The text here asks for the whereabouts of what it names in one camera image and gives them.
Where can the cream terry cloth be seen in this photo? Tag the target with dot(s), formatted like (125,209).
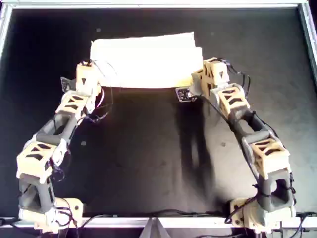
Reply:
(148,62)

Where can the white triangular bracket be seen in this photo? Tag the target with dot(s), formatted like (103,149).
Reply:
(154,230)

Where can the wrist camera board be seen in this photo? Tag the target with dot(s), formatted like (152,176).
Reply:
(66,84)
(183,95)

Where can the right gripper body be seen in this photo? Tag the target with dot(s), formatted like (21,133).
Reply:
(220,74)

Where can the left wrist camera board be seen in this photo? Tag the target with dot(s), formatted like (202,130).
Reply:
(66,84)

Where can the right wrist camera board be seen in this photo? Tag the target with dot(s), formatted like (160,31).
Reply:
(183,95)

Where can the right tan robot arm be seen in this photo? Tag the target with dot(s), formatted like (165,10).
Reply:
(267,151)

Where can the left tan robot arm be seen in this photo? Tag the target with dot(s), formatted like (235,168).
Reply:
(37,158)

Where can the aluminium case frame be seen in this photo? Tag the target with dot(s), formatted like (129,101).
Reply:
(119,222)

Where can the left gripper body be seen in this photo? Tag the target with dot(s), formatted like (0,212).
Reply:
(85,79)

